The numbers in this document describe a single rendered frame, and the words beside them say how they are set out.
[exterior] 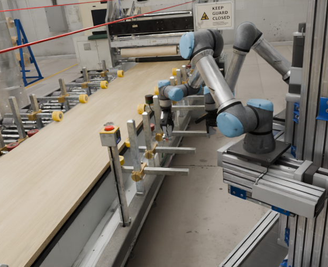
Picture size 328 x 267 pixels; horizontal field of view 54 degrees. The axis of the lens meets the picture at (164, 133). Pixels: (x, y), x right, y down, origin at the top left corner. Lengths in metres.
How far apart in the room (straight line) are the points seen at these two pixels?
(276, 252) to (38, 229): 1.44
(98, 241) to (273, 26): 9.51
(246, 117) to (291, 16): 9.33
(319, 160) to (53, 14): 10.97
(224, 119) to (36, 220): 0.92
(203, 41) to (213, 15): 2.74
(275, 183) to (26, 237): 1.06
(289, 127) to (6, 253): 1.36
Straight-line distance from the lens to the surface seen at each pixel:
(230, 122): 1.37
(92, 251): 1.72
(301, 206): 1.41
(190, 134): 2.22
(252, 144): 1.52
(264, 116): 1.47
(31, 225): 1.52
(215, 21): 4.27
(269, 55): 2.01
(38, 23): 12.56
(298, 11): 10.68
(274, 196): 1.45
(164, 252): 2.53
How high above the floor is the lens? 1.74
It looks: 23 degrees down
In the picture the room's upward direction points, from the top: 6 degrees counter-clockwise
